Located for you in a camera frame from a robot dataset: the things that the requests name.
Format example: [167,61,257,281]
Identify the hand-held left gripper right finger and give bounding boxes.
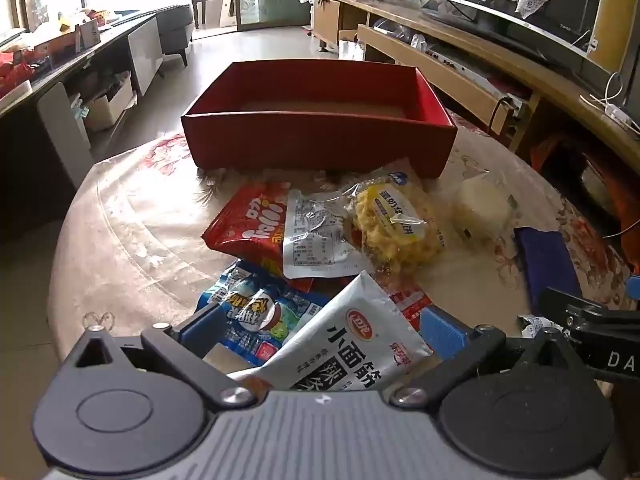
[387,307,597,409]

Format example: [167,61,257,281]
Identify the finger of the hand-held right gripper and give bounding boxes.
[533,287,608,332]

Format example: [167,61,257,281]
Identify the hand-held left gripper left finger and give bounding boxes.
[60,303,258,409]

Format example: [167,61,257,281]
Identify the white snack packet black print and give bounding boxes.
[227,271,434,394]

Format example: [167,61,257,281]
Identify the red snack packet white ovals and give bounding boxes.
[202,182,313,288]

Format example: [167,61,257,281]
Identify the clear packet of yellow snacks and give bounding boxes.
[348,157,447,272]

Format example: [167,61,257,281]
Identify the silver packet with white label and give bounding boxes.
[283,189,362,281]

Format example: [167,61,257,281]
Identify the red cardboard box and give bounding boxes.
[180,61,458,180]

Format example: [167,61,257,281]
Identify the gold snack packet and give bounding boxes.
[202,342,242,377]

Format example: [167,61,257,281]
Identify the dark blue packet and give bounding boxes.
[514,227,587,313]

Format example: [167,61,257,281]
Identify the blue snack packet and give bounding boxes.
[197,259,328,367]

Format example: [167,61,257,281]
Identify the floral tablecloth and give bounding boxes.
[49,109,640,401]

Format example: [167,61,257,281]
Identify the white round cake packet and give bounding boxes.
[452,170,519,242]

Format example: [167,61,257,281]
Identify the white storage box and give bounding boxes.
[81,76,137,132]

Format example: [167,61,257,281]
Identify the wooden television stand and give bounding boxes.
[312,0,640,171]

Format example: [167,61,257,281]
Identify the large television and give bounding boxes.
[403,0,640,78]

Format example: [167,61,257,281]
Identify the dark side desk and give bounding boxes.
[0,10,163,201]

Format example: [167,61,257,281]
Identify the grey sofa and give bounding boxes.
[154,4,196,67]

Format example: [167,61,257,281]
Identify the black cable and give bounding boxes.
[487,94,522,137]

